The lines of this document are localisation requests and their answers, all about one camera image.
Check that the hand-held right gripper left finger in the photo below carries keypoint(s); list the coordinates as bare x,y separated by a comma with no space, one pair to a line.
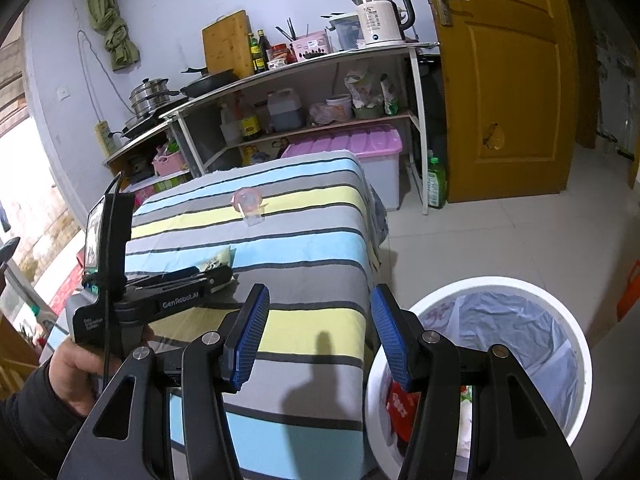
250,335

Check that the black frying pan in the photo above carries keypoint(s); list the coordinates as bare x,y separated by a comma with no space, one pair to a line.
210,84

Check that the white plastic bottle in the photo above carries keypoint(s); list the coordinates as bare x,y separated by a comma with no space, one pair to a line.
229,125

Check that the red seasoning jar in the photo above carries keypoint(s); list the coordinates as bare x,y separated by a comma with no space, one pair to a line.
281,50

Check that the grey bin liner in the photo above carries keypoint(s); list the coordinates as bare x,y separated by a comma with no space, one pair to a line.
500,330

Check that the green oil bottle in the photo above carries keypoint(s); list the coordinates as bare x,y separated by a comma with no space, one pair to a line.
256,55

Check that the green white snack bag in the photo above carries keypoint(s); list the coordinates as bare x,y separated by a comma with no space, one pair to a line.
390,96

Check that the pink plastic basket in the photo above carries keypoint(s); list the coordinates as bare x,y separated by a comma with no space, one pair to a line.
167,165

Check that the dark liquid jug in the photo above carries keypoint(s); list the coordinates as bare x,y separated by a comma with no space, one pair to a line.
285,112

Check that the person's left forearm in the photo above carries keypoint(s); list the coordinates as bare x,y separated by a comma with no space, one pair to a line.
30,425

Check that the dark sauce bottle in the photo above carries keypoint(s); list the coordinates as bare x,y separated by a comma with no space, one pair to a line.
265,46

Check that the white electric kettle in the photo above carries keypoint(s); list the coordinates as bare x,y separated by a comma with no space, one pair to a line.
382,17

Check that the yellow label sauce bottle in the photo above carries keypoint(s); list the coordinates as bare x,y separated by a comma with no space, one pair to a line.
250,122

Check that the red snack wrapper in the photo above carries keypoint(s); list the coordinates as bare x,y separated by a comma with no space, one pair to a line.
402,410

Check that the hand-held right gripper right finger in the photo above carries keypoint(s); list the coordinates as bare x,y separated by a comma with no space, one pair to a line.
391,335

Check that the clear water pitcher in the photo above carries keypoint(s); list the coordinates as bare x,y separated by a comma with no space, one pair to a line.
346,32

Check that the black induction stove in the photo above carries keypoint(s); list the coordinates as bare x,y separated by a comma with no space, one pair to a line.
142,124

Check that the clear plastic bag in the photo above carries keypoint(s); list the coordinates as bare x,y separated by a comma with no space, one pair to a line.
317,115

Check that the yellow power strip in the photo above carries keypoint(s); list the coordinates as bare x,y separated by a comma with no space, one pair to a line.
103,137

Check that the steel pot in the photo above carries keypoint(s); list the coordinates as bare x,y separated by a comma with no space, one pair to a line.
150,97

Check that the green plastic bottle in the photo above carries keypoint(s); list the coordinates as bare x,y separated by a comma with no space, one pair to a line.
436,182

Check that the pink lid storage box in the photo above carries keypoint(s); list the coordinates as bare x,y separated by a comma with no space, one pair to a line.
350,155

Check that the printed snack bag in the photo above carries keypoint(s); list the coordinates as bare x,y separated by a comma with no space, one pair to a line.
365,92

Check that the clear plastic cup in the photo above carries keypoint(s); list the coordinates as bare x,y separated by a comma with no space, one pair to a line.
255,219

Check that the striped bedsheet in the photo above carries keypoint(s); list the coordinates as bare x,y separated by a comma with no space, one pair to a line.
300,240

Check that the white shelf unit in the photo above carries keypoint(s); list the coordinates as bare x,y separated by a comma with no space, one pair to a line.
325,60

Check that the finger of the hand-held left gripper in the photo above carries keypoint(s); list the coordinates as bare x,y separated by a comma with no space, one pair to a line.
200,277

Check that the white trash bin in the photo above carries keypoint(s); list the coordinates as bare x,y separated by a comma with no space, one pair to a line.
582,360

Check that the yellow wooden door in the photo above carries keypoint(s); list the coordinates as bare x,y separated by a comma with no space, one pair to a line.
500,85

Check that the white plastic wrapper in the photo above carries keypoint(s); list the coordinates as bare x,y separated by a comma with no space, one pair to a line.
217,260

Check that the green hanging cloth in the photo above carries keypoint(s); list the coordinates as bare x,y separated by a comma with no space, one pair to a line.
107,15

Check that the white wall socket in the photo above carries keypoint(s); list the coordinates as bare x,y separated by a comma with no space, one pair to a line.
63,92

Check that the wooden cutting board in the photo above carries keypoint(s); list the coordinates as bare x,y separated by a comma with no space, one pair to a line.
227,45

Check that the orange plastic object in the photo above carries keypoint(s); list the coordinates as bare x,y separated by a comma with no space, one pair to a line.
630,295

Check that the bundle of chopsticks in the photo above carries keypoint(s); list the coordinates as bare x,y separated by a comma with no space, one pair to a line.
291,30

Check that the person's left hand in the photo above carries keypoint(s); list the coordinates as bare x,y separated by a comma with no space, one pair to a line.
72,375

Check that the pink utensil box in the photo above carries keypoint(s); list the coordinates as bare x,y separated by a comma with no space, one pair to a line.
311,47

